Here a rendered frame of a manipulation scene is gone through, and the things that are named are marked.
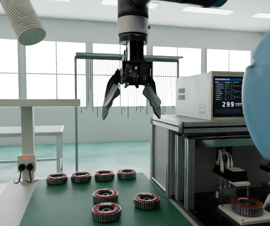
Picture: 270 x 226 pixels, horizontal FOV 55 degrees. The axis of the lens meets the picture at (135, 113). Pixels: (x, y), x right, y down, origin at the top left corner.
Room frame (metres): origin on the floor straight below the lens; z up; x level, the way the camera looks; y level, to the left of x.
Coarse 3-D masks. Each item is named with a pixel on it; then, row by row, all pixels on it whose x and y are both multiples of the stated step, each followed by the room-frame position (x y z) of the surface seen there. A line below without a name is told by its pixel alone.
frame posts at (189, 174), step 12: (180, 144) 1.11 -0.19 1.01; (192, 144) 1.01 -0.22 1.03; (180, 156) 1.11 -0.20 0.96; (192, 156) 1.01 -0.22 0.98; (180, 168) 1.11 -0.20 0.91; (192, 168) 1.01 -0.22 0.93; (180, 180) 1.11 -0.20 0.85; (192, 180) 1.01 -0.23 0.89; (180, 192) 1.11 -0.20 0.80; (192, 192) 1.01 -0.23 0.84; (192, 204) 1.01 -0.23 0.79
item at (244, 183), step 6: (228, 168) 1.06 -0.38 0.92; (234, 168) 1.06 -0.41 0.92; (222, 174) 1.07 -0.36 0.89; (228, 174) 1.03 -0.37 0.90; (234, 174) 1.00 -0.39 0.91; (240, 174) 1.01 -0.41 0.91; (246, 174) 1.02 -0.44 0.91; (234, 180) 1.00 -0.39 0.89; (240, 180) 1.01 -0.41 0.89; (246, 180) 1.01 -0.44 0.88
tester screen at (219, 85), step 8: (216, 80) 1.08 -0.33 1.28; (224, 80) 1.08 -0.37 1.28; (232, 80) 1.09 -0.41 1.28; (240, 80) 1.10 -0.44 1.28; (216, 88) 1.08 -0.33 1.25; (224, 88) 1.09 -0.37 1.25; (232, 88) 1.09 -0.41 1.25; (240, 88) 1.10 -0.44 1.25; (216, 96) 1.08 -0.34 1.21; (224, 96) 1.09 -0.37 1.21; (232, 96) 1.09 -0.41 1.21; (240, 96) 1.10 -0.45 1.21; (216, 104) 1.08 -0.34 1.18; (240, 104) 1.10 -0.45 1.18
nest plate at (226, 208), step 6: (222, 204) 1.02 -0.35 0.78; (228, 204) 1.02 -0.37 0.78; (222, 210) 0.99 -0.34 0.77; (228, 210) 0.97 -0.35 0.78; (264, 210) 0.97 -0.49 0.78; (234, 216) 0.92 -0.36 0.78; (240, 216) 0.92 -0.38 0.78; (246, 216) 0.92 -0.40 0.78; (258, 216) 0.92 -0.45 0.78; (264, 216) 0.92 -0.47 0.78; (240, 222) 0.88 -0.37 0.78; (246, 222) 0.88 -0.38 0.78; (252, 222) 0.88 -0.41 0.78; (258, 222) 0.89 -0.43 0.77
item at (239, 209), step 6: (234, 198) 0.99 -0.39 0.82; (240, 198) 1.00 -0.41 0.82; (246, 198) 1.00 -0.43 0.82; (252, 198) 1.00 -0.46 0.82; (234, 204) 0.95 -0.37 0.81; (240, 204) 0.93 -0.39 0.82; (252, 204) 0.98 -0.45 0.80; (258, 204) 0.94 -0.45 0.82; (234, 210) 0.95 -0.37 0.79; (240, 210) 0.93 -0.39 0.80; (246, 210) 0.92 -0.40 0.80; (252, 210) 0.91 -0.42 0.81; (258, 210) 0.91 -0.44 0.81; (252, 216) 0.92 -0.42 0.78
